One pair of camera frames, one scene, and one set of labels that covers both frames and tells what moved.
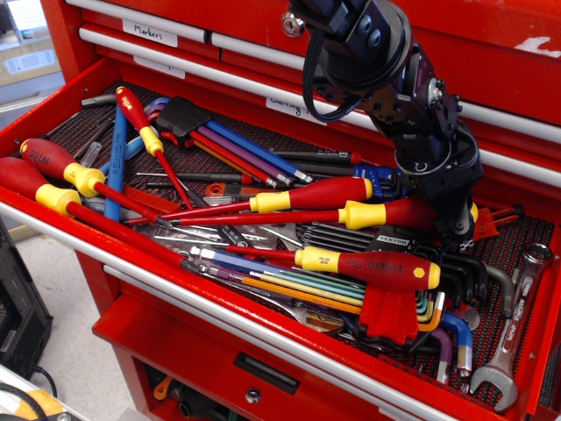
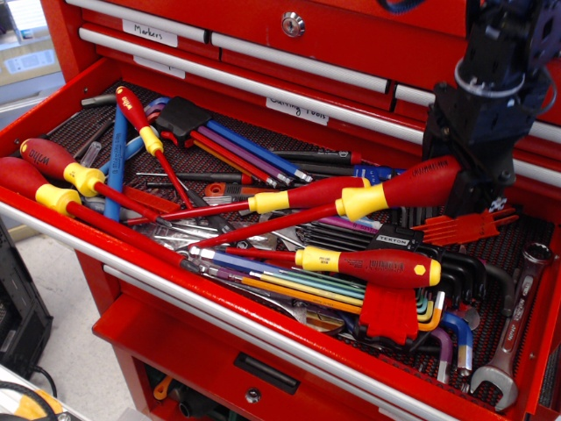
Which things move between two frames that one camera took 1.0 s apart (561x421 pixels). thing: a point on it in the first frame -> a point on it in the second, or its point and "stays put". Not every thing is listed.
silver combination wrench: [503, 373] stays put
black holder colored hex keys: [188, 124] stays put
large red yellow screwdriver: [401, 214] -> [361, 202]
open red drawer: [345, 255] stays put
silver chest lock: [293, 26] stays put
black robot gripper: [441, 161] -> [483, 133]
